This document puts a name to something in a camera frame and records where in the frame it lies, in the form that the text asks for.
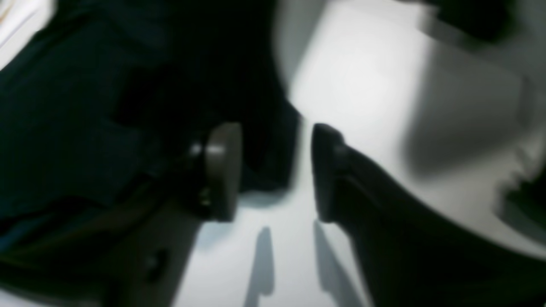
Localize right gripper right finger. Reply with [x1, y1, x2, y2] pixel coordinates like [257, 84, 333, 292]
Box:
[311, 124, 545, 307]

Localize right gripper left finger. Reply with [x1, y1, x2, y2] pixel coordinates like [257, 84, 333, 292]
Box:
[1, 123, 243, 307]

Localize black T-shirt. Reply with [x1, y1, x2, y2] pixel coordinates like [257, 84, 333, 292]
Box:
[0, 0, 299, 253]

